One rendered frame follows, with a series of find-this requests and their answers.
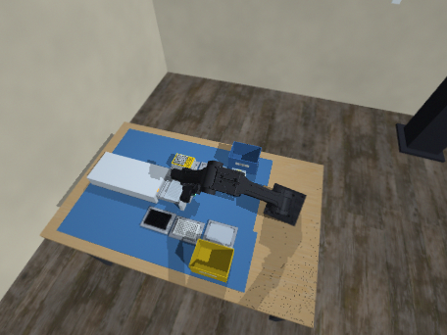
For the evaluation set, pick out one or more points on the yellow open bin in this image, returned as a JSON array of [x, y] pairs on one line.
[[214, 259]]

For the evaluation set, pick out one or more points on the blue open-top box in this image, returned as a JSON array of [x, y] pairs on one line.
[[249, 153]]

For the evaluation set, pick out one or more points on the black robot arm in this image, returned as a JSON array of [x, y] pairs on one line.
[[215, 177]]

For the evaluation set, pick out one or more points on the blue bench mat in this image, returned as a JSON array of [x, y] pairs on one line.
[[112, 219]]

